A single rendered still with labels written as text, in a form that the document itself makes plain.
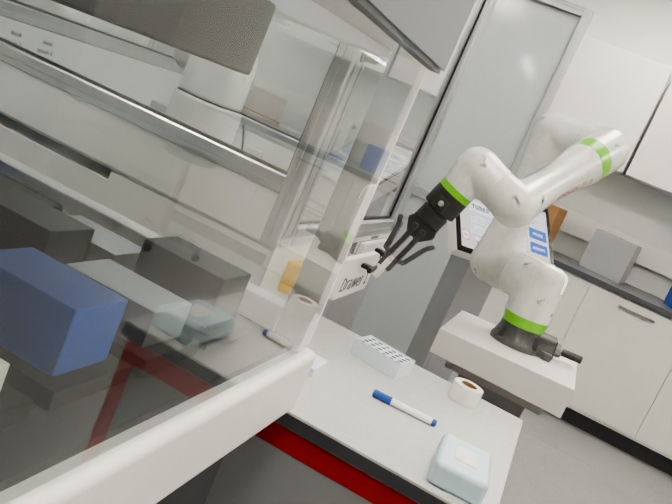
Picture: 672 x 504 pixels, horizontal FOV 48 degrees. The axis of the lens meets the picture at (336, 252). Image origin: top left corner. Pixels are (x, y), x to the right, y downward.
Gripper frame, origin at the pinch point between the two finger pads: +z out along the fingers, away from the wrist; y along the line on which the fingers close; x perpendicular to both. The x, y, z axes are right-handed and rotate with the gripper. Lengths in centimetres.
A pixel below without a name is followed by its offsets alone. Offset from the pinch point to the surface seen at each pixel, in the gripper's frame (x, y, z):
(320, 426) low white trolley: -71, 20, 10
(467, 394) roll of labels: -22.4, 36.4, 1.2
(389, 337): 166, 5, 63
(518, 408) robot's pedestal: 19, 51, 5
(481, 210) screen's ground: 91, 0, -19
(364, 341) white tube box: -25.1, 12.0, 9.2
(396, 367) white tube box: -29.0, 21.3, 6.7
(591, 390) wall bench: 293, 107, 32
